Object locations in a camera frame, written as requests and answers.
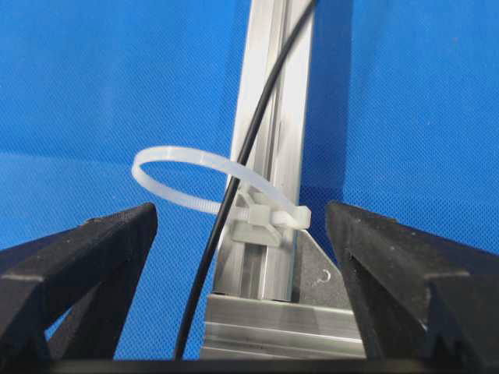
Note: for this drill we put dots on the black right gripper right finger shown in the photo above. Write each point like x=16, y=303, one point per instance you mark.
x=415, y=294

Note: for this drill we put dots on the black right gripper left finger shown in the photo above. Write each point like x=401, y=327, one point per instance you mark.
x=67, y=295

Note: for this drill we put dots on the aluminium extrusion frame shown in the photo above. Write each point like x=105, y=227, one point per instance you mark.
x=287, y=301

